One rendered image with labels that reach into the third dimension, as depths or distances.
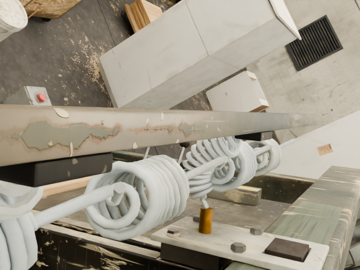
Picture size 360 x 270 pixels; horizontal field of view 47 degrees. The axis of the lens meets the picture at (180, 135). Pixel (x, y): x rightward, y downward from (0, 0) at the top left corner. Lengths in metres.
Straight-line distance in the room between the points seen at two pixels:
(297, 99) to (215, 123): 9.04
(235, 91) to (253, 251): 5.85
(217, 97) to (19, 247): 6.21
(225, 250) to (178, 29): 3.38
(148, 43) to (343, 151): 2.36
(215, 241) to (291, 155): 4.37
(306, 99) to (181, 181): 8.95
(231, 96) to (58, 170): 6.16
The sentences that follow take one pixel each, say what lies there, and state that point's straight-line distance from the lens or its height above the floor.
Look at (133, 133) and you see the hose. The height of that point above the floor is 1.97.
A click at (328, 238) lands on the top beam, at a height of 1.95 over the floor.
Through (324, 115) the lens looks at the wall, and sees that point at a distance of 9.23.
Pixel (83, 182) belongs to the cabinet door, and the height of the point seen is 1.31.
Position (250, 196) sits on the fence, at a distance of 1.15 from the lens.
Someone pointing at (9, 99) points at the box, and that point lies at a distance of 1.90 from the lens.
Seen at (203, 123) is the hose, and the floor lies 1.97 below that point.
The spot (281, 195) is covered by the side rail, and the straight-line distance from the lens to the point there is 1.38.
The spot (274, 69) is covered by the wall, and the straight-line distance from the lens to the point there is 9.53.
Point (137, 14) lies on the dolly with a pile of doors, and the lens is 5.23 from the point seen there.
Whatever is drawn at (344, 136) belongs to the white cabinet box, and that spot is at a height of 1.66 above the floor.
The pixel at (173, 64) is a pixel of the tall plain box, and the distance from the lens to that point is 3.74.
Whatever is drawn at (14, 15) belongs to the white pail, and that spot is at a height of 0.35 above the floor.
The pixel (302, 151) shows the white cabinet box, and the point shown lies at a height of 1.19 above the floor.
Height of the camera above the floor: 2.08
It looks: 25 degrees down
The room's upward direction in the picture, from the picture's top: 63 degrees clockwise
